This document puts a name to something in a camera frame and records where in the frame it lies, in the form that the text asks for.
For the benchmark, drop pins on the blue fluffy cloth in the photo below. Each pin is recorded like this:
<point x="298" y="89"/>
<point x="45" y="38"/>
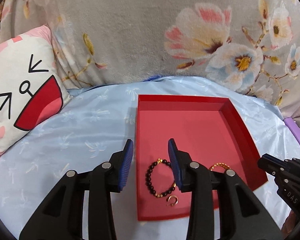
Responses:
<point x="153" y="77"/>

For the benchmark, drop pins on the cartoon face pillow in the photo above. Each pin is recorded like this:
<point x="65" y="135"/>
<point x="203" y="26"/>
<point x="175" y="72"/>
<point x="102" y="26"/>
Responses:
<point x="20" y="67"/>

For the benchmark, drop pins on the purple foam block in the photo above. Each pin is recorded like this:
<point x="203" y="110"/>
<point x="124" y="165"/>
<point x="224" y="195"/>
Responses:
<point x="296" y="132"/>

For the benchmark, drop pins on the small gold hoop earring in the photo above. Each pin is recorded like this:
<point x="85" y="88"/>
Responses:
<point x="176" y="200"/>

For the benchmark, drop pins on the grey floral blanket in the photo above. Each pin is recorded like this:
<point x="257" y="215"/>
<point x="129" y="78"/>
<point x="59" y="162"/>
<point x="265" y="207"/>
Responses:
<point x="140" y="30"/>

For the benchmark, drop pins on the red cardboard box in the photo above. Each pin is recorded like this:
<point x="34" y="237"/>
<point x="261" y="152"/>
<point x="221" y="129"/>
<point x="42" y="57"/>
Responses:
<point x="190" y="125"/>

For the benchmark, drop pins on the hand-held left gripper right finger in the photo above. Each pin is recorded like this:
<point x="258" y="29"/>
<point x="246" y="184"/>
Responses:
<point x="173" y="160"/>

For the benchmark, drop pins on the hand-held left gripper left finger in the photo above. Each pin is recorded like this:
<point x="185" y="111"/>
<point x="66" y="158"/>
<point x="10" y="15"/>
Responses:
<point x="125" y="165"/>

